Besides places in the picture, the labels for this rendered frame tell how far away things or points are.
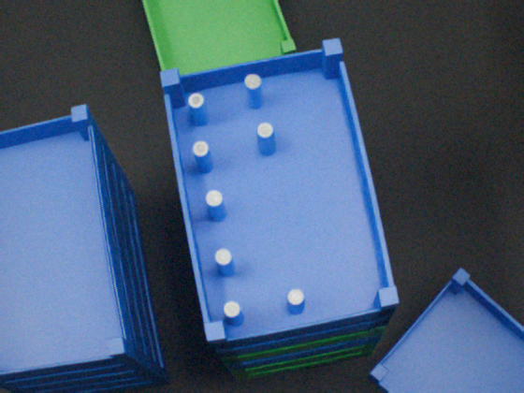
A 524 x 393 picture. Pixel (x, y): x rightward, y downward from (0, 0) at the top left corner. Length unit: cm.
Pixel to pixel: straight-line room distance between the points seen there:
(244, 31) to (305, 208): 57
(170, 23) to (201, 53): 8
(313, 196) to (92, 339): 31
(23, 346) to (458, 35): 87
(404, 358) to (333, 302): 42
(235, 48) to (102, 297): 57
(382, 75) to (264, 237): 56
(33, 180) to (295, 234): 35
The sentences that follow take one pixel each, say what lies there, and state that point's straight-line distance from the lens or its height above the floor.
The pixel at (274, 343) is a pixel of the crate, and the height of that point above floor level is 36.
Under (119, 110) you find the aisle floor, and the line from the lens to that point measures 170.
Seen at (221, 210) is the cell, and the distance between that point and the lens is 117.
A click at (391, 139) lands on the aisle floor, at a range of 166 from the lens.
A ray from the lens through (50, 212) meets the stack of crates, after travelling 133.
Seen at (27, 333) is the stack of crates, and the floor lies 32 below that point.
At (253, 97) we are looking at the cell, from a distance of 121.
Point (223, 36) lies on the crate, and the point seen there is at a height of 0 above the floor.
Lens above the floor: 158
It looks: 75 degrees down
